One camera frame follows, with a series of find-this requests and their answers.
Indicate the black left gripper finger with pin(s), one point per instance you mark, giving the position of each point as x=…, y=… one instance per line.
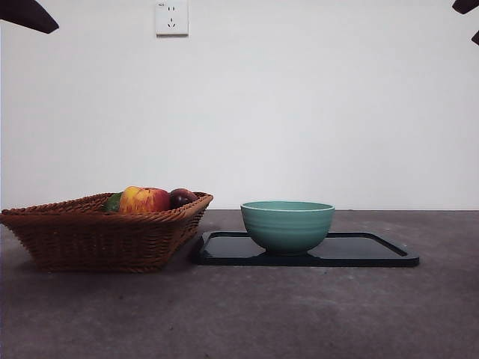
x=26, y=15

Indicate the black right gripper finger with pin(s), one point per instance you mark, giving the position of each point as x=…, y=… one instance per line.
x=467, y=5
x=476, y=37

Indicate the teal ribbed bowl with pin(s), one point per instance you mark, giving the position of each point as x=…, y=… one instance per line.
x=288, y=232

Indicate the green fruit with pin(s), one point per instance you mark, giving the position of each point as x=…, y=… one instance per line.
x=113, y=203

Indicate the red yellow apple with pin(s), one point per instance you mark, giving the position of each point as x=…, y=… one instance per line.
x=144, y=200

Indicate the brown wicker basket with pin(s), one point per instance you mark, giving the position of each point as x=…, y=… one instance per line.
x=93, y=243

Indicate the dark red plum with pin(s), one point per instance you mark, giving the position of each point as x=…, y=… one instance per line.
x=181, y=198

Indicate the dark rectangular tray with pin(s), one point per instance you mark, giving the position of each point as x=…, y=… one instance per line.
x=355, y=250

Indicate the white wall socket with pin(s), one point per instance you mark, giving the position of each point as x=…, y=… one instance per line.
x=172, y=18

